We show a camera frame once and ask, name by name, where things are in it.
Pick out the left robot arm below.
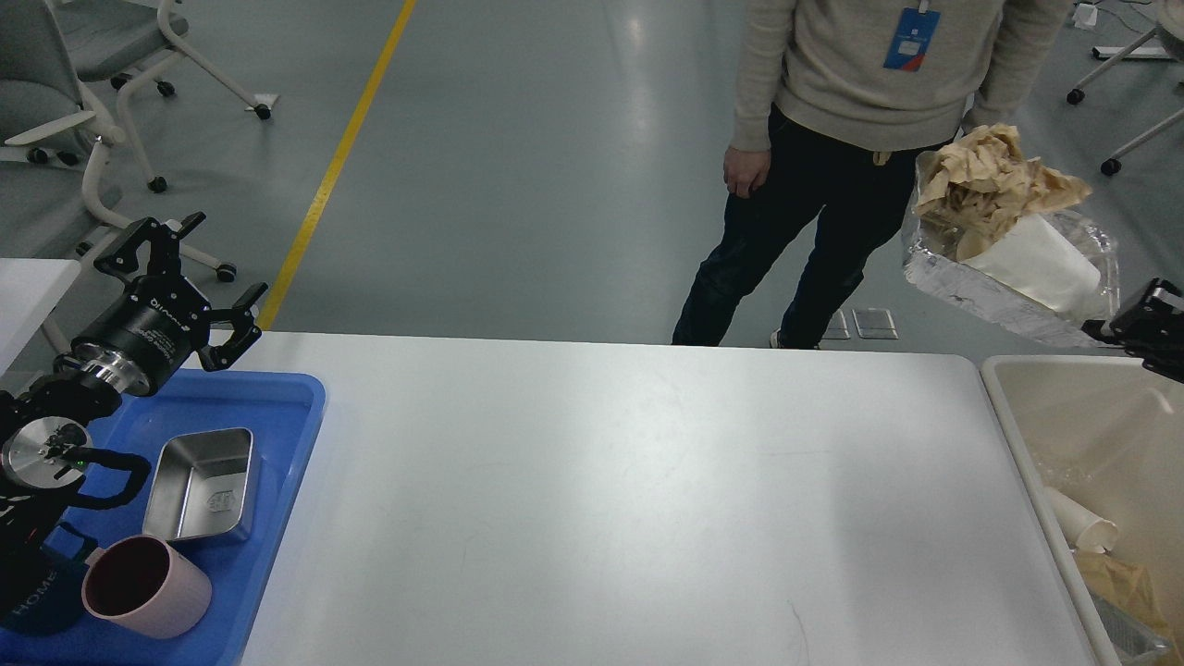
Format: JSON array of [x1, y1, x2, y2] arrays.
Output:
[[1, 211, 268, 614]]

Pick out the white side table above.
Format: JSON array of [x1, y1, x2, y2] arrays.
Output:
[[1, 258, 99, 395]]

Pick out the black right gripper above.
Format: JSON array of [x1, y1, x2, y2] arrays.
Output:
[[1101, 278, 1183, 382]]

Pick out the grey office chair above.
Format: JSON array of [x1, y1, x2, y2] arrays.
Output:
[[0, 0, 240, 284], [54, 1, 271, 119]]

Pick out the floor socket plate right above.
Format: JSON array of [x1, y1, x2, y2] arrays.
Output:
[[852, 307, 900, 340]]

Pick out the dark blue HOME mug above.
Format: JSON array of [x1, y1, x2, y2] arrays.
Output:
[[4, 524, 98, 636]]

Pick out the floor socket plate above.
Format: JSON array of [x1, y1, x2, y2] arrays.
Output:
[[852, 307, 900, 340], [823, 309, 852, 341]]

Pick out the beige plastic bin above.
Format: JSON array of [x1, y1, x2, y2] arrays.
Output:
[[982, 356, 1183, 665]]

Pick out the metal rectangular tin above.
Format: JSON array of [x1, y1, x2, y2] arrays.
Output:
[[142, 427, 259, 547]]

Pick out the white paper cup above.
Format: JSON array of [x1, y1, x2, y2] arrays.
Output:
[[955, 214, 1101, 316]]

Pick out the paper cup in bin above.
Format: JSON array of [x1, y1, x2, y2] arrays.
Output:
[[1044, 487, 1120, 555]]

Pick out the aluminium foil tray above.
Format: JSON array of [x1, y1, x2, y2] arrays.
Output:
[[902, 152, 1120, 347]]

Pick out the blue plastic tray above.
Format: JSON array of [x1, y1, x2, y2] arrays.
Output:
[[1, 370, 324, 665]]

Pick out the white chair base right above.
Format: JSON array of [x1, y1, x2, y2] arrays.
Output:
[[1067, 0, 1184, 179]]

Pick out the pink plastic mug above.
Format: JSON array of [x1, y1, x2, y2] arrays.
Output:
[[81, 534, 213, 640]]

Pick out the floor socket plate left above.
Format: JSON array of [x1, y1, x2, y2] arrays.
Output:
[[823, 309, 852, 341]]

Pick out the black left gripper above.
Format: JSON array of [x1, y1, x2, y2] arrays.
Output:
[[70, 212, 269, 397]]

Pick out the person in beige sweater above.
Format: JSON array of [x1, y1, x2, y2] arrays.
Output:
[[673, 1, 1072, 350]]

